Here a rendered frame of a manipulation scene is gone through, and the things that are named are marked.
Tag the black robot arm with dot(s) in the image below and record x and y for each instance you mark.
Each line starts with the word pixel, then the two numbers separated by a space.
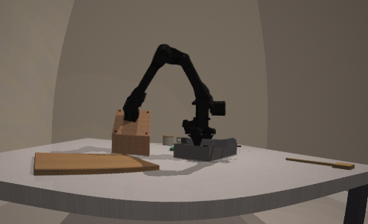
pixel 171 55

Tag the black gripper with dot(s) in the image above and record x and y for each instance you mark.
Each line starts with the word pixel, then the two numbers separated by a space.
pixel 201 131

